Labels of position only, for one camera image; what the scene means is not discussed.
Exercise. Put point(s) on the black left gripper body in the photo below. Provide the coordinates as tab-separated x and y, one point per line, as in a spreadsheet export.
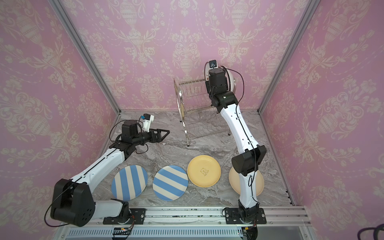
148	137

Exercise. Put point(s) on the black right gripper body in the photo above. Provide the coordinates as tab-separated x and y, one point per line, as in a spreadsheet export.
214	73

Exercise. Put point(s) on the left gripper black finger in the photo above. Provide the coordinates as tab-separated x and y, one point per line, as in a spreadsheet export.
161	132
161	137

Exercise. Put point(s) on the white floral plate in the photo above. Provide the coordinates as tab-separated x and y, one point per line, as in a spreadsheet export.
232	81

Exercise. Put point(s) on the silver metal dish rack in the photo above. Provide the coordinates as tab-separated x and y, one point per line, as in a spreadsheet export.
198	117

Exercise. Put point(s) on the yellow plate with bear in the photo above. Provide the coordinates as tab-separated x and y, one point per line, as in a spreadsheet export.
204	171

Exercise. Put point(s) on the beige plain plate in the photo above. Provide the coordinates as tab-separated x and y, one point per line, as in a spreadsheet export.
235	182

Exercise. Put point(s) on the red rimmed white plate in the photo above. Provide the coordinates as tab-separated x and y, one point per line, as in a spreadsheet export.
206	73

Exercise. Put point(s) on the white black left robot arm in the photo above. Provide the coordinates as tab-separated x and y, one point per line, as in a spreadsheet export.
73	202

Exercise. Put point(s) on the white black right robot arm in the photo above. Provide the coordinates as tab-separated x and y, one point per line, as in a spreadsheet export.
251	153

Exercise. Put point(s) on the blue striped plate centre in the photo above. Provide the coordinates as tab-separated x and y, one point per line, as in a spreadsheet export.
170	183

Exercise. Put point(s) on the blue striped plate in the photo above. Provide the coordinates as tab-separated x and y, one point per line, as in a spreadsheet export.
129	182
170	183

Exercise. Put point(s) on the blue striped plate left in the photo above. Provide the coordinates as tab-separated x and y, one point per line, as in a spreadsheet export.
129	182

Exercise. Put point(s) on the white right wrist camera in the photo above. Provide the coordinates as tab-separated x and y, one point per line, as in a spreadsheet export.
213	64

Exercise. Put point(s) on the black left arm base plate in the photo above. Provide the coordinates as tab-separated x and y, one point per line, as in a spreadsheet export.
136	216

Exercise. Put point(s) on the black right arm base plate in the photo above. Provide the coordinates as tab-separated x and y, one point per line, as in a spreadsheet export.
233	217

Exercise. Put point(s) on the aluminium corner post right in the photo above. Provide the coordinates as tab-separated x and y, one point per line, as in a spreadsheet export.
296	37

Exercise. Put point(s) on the aluminium corner post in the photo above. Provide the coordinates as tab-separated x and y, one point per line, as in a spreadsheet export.
296	37
74	34

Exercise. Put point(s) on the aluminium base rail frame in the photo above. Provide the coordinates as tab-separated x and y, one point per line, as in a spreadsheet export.
197	223

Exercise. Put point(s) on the aluminium corner post left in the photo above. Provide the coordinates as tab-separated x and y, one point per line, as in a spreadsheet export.
74	34

